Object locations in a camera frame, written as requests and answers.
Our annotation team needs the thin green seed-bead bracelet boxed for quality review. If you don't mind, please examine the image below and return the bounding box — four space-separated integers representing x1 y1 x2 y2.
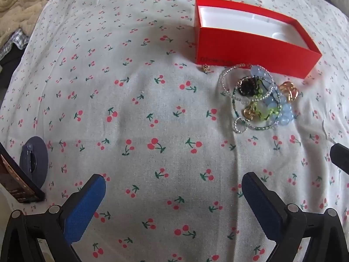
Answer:
231 87 283 131

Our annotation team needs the light blue bead bracelet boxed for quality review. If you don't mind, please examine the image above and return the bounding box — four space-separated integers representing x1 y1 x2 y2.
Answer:
250 64 295 127

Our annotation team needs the large gold knot ring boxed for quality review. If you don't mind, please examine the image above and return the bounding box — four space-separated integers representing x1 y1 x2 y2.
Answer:
278 81 300 103

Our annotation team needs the green bead bracelet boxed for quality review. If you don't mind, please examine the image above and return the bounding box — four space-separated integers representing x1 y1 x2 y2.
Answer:
250 85 282 122

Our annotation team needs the small clear bead ring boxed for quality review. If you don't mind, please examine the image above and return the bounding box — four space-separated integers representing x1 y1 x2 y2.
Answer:
232 116 248 134

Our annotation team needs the gold flower ring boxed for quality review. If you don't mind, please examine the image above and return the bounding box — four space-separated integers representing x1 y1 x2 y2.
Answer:
242 103 260 122

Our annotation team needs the black flower hair tie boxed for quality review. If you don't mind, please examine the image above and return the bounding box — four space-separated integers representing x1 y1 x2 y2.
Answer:
235 76 264 98

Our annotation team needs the small gold charm earring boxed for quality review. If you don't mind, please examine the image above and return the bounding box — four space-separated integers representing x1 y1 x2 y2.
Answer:
201 64 210 74

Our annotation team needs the red jewelry box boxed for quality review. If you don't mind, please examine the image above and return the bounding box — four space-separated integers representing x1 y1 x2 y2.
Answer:
194 0 322 79

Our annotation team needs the dark round disc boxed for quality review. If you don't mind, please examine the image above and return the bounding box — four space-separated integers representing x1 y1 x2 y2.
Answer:
19 136 48 188

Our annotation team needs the dark brown box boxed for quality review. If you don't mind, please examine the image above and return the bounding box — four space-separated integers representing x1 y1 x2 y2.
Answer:
1 146 45 203

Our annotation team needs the cherry print bedsheet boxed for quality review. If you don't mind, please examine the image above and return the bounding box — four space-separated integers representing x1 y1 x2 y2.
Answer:
1 0 348 261

